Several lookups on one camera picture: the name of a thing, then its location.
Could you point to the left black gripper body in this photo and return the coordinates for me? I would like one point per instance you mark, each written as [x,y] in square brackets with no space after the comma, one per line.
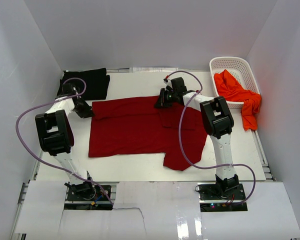
[79,101]

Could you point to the orange t shirt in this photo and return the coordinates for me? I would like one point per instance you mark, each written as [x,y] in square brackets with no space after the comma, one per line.
[228,87]

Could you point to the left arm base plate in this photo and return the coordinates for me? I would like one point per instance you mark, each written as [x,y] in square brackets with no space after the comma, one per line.
[86,196]

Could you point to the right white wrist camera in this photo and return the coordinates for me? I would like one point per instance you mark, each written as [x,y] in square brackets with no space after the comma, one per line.
[167,81]

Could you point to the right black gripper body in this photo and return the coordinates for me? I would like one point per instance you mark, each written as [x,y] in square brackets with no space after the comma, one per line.
[170,96]

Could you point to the folded black t shirt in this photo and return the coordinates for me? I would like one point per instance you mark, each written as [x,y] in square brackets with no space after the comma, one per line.
[97,83]

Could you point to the white papers at back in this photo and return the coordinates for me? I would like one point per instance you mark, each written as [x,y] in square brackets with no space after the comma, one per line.
[152,69]

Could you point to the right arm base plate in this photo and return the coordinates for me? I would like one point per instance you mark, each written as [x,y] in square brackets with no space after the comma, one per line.
[213,200]

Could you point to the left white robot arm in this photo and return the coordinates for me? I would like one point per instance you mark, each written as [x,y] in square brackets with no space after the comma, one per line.
[56,137]

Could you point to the white plastic basket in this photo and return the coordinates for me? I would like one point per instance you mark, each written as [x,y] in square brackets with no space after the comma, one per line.
[238,67]

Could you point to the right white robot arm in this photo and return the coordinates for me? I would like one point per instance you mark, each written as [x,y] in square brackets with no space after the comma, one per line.
[217,122]

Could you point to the red t shirt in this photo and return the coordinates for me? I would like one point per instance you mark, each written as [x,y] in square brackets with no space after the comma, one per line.
[134,126]

